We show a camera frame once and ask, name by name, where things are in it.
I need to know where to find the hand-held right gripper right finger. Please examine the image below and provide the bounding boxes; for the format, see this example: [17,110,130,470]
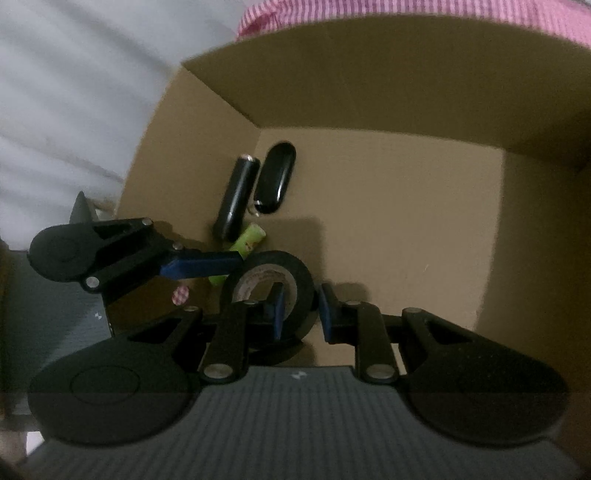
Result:
[320,284,467,384]

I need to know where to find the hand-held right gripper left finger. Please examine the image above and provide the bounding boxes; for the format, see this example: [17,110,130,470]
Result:
[127,282,284,384]

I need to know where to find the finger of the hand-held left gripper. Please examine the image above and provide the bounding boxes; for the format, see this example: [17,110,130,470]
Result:
[84,218,244,294]

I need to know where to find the black tape roll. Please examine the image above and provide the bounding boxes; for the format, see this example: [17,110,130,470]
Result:
[219,250,319,342]

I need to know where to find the green glue stick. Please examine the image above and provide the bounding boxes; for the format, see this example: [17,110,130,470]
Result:
[208,223,266,285]

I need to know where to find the black cylindrical battery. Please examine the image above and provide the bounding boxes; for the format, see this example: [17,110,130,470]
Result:
[212,154,262,241]

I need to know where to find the black oval key fob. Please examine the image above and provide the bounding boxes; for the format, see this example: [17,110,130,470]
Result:
[252,142,297,217]

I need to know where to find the brown cardboard box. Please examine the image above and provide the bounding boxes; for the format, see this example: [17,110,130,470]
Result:
[113,16,591,370]

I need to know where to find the white curtain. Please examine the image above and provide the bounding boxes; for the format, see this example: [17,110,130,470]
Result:
[0,0,250,241]

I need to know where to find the pink checked tablecloth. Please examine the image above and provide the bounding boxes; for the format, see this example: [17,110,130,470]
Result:
[235,0,591,47]

